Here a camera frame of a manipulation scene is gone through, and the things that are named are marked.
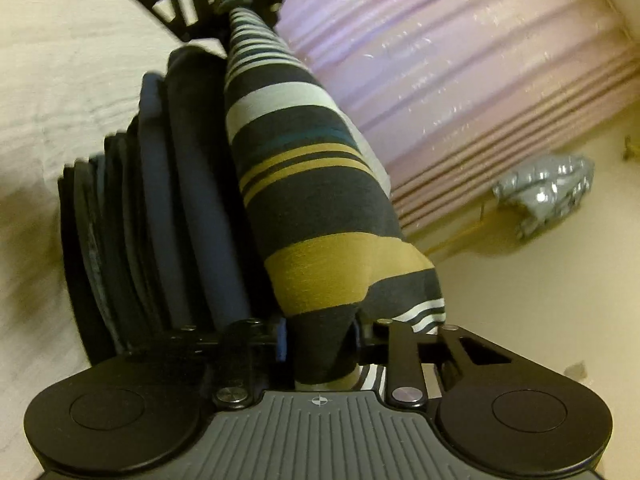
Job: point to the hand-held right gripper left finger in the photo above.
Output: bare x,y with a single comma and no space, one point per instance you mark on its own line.
281,345

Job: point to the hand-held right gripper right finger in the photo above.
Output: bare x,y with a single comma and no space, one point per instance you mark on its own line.
356,341

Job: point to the striped knit sweater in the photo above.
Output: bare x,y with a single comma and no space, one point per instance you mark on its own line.
300,170

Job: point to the white ribbed bedspread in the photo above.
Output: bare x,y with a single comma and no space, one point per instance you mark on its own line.
60,60

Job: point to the pink pleated curtain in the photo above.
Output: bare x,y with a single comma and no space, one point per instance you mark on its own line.
450,60

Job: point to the silver crumpled bag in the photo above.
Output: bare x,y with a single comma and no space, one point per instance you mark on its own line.
545,190

